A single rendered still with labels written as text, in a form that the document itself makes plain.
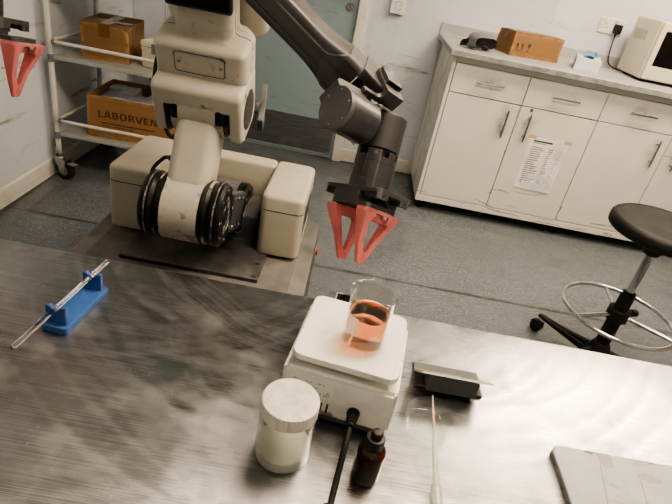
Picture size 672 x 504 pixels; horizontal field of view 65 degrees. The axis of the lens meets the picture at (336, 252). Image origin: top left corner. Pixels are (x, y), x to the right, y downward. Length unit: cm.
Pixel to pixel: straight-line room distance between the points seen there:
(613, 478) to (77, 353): 64
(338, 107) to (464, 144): 236
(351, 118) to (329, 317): 24
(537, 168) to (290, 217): 187
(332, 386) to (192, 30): 97
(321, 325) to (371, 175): 21
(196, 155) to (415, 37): 228
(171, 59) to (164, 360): 85
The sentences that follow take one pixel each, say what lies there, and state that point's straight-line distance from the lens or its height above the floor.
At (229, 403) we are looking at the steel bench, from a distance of 64.
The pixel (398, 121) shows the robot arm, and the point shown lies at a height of 104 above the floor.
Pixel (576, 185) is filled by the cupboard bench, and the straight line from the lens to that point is 324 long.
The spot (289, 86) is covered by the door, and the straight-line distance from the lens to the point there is 351.
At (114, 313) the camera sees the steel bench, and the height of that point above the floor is 75.
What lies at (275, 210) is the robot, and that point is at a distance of 155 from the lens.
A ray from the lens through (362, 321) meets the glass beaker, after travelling 57.
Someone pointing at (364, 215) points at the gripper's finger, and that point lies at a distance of 67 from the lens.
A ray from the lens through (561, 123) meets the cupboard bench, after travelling 309.
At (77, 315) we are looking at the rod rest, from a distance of 75.
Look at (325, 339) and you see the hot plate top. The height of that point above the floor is 84.
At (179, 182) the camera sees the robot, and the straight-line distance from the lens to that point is 137.
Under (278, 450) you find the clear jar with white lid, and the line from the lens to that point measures 55.
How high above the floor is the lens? 122
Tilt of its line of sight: 30 degrees down
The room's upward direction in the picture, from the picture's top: 12 degrees clockwise
